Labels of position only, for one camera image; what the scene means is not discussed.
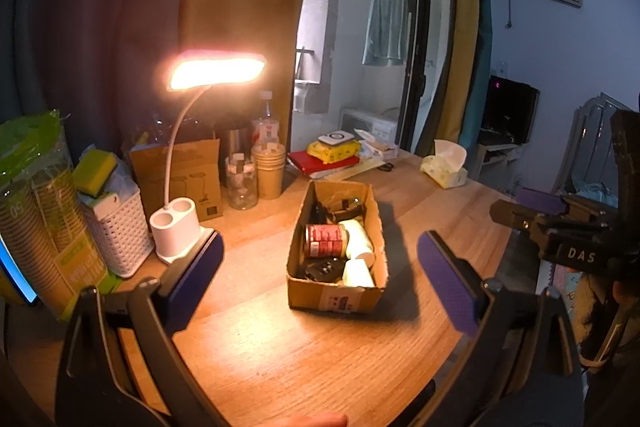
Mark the white television stand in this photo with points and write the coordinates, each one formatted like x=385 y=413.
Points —
x=495 y=162

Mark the clear plastic water bottle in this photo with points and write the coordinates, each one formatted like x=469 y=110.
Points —
x=265 y=127

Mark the hanging light garment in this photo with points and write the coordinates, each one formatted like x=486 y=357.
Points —
x=387 y=27

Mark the person's right hand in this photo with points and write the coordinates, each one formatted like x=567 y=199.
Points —
x=624 y=294

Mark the red can with yellow lid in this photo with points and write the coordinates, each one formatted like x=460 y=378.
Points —
x=327 y=241

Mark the green sleeve of paper cups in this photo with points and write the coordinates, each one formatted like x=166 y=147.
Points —
x=50 y=217

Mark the clear plastic bag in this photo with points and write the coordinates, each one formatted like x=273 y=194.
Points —
x=125 y=177

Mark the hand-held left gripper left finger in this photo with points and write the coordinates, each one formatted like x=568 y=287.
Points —
x=195 y=277

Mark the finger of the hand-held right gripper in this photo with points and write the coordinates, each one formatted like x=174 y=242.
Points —
x=515 y=216
x=542 y=202

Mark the red book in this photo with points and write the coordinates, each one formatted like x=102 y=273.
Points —
x=310 y=164

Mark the cardboard box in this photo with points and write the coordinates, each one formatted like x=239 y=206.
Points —
x=320 y=297

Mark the white woven plastic basket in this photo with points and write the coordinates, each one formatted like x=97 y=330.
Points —
x=125 y=237

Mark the black television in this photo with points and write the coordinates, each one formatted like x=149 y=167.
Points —
x=510 y=109

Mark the white charger adapter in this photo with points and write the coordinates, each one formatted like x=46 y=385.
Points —
x=357 y=274

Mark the person's left hand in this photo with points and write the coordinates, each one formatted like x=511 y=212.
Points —
x=310 y=421

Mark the yellow tissue pack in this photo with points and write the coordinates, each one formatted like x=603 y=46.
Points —
x=445 y=174

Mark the yellow packet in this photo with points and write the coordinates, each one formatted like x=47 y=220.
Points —
x=335 y=152

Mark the small black device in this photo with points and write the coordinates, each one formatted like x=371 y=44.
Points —
x=318 y=213

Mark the brown lamp carton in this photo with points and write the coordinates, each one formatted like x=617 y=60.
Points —
x=200 y=167

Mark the black scissors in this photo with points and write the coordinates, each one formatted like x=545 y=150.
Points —
x=385 y=167

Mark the white appliance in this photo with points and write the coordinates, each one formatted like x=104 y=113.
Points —
x=370 y=122

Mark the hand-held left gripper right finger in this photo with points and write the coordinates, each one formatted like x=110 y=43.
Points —
x=445 y=287

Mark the beige envelope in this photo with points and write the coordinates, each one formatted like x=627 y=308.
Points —
x=365 y=169

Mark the stack of brown paper cups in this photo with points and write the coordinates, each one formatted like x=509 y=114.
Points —
x=270 y=179

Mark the glowing blue screen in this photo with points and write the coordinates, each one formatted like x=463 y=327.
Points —
x=15 y=272

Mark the white paper box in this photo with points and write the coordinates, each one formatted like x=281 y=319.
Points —
x=380 y=149

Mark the steel thermos flask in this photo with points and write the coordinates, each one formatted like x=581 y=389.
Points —
x=235 y=142

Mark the dark blue curtain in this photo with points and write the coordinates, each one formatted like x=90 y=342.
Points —
x=100 y=7

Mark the yellow green sponge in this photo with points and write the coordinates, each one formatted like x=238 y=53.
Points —
x=95 y=172

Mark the white desk lamp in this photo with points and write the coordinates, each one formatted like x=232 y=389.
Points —
x=175 y=227

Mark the white plastic bottle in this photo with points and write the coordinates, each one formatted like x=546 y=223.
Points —
x=357 y=237

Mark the black car key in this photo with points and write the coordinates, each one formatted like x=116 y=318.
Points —
x=320 y=269

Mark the patterned glass jar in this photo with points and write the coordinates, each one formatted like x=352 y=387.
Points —
x=242 y=187

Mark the white oval device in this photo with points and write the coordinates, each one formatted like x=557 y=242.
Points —
x=336 y=138

